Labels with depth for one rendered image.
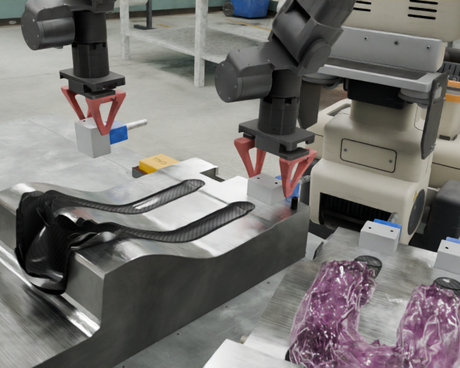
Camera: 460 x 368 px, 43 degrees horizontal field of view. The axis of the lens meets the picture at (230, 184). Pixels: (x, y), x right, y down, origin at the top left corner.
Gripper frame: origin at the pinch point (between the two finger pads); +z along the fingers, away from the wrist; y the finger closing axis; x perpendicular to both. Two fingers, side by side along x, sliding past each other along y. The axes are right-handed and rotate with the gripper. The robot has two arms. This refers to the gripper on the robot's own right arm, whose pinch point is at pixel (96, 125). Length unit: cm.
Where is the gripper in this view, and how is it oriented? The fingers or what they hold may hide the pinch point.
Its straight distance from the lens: 102.6
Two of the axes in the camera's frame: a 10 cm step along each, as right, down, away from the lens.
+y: 7.1, 3.3, -6.2
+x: 7.0, -3.0, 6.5
